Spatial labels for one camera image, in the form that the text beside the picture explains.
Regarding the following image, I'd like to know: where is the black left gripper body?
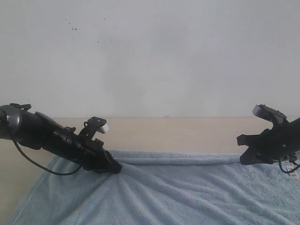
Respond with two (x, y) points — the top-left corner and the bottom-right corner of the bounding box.
(52, 127), (110, 173)

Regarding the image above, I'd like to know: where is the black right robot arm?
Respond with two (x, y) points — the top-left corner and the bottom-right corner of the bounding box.
(237, 119), (300, 165)

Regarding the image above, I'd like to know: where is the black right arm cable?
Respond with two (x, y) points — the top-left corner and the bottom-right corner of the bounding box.
(277, 151), (300, 174)

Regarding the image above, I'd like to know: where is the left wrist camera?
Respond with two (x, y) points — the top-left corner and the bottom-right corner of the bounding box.
(78, 117), (109, 145)

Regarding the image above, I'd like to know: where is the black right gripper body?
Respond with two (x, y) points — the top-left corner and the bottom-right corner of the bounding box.
(255, 128), (300, 161)

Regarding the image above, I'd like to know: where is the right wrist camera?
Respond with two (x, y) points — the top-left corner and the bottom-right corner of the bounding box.
(252, 104), (289, 127)

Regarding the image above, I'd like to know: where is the light blue fluffy towel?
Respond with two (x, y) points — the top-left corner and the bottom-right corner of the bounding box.
(8, 150), (300, 225)

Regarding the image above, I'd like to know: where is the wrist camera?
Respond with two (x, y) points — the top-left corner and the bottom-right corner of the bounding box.
(78, 117), (109, 145)
(252, 104), (289, 127)

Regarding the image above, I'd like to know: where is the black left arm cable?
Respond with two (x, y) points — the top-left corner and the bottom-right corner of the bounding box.
(11, 138), (83, 176)

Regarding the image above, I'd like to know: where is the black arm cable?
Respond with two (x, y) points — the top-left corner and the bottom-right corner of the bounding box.
(277, 151), (300, 174)
(11, 138), (83, 176)

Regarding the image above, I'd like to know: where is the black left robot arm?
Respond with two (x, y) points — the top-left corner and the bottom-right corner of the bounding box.
(0, 103), (122, 174)

